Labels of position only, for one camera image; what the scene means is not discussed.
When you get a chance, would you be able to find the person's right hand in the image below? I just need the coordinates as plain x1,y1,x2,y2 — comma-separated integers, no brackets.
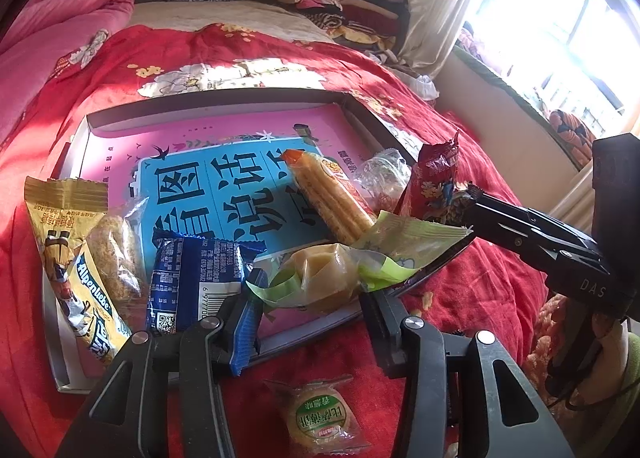
596,315,629,390

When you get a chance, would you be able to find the window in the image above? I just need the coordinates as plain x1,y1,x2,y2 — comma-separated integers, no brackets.
450,0,640,139

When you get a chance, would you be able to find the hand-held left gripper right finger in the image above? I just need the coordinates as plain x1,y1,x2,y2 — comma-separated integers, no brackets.
359,288,573,458

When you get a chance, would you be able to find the blue biscuit packet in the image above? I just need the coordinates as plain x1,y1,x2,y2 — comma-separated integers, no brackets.
145,230,269,339

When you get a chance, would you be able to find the green windowsill cloth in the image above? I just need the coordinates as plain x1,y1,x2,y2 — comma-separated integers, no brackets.
452,45,552,125

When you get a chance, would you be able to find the clear snack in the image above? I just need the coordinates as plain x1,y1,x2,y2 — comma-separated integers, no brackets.
357,148,417,212

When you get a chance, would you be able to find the yellow candy packet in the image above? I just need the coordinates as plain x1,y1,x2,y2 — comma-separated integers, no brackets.
24,177,134,367

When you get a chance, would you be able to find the grey cardboard box lid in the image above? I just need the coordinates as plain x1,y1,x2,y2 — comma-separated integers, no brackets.
42,86,475,395

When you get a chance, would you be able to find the red snack packet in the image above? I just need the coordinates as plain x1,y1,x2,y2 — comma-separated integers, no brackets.
395,130,477,229

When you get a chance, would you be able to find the round green label cake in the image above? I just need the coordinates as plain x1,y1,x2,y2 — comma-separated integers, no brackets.
262,378,374,457

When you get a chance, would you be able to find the pink book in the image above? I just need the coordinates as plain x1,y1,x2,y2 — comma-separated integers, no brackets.
80,105,417,379

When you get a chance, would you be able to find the orange rice cracker packet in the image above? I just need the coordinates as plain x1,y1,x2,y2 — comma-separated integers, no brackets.
280,148,379,245

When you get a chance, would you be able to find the beige curtain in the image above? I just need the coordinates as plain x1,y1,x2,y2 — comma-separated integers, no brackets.
400,0,482,79

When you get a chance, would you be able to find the green pastry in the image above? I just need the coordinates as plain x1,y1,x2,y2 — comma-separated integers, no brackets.
247,210,474,317

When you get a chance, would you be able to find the clear bagged floss cake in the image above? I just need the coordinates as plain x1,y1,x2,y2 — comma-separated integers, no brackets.
87,195,152,319

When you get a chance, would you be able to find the red floral blanket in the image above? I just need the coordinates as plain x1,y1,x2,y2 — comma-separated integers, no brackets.
0,22,551,458

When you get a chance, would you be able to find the patterned cushion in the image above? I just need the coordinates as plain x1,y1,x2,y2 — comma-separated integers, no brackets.
547,110,597,165

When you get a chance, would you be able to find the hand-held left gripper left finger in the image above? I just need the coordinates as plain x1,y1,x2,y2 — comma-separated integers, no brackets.
55,268,271,458

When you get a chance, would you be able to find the pink quilt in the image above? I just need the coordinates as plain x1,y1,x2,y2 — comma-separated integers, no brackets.
0,0,136,139

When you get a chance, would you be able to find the person's right forearm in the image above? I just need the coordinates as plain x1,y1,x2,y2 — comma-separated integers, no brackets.
622,330,640,441

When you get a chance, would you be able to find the beige bed sheet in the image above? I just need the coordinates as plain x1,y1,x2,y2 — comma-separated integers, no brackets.
130,0,334,44

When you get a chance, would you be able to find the white plastic bag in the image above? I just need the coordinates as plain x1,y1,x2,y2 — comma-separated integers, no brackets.
370,50,442,101

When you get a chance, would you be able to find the black cable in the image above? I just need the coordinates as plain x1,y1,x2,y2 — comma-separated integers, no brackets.
549,378,628,411

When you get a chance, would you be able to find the pile of folded clothes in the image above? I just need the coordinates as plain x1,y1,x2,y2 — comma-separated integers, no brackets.
274,0,412,51

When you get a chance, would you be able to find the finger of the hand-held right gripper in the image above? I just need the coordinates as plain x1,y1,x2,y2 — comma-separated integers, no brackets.
471,212,612,285
469,184,602,259

